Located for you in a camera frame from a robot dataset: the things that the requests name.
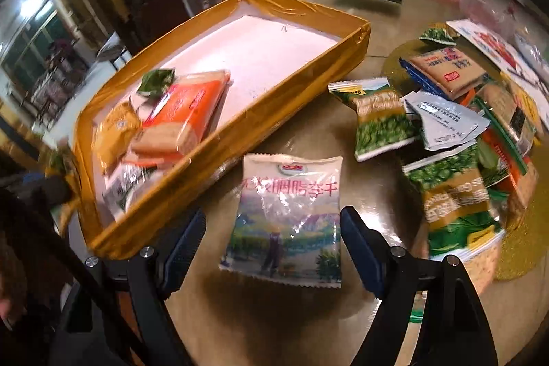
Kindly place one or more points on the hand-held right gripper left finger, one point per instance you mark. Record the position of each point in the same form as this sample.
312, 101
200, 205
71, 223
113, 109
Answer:
184, 252

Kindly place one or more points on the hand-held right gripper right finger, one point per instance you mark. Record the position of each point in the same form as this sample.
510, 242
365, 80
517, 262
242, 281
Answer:
362, 252

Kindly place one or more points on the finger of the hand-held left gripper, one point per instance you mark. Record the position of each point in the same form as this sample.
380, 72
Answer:
47, 190

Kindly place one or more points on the white dried plum packet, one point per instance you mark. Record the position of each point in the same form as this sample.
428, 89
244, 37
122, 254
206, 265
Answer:
285, 216

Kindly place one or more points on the yellow taped cardboard box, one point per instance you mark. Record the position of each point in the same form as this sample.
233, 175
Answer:
257, 48

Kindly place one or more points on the white and dark snack packet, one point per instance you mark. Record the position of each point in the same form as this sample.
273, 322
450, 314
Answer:
128, 188

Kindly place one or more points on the yellow snack packet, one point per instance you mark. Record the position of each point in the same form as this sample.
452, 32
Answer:
113, 134

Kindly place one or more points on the large green pea packet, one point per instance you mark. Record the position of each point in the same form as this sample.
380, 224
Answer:
454, 203

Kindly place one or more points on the green pea snack packet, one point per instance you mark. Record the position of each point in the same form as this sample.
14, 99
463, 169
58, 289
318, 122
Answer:
379, 121

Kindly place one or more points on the orange cracker packet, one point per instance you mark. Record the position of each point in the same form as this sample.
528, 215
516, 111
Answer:
512, 171
184, 115

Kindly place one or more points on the small green snack packet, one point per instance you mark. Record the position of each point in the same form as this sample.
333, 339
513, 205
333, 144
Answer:
437, 35
156, 82

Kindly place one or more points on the silver white snack packet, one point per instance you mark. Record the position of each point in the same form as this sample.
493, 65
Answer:
446, 119

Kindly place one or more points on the green striped cracker packet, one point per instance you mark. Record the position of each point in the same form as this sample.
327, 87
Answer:
506, 115

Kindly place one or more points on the tan biscuit packet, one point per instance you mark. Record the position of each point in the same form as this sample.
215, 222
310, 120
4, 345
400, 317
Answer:
448, 70

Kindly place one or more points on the clear red printed plastic bag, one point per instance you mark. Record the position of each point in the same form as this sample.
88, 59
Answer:
497, 44

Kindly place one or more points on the metal frame chair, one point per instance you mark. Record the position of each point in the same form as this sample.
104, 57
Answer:
51, 87

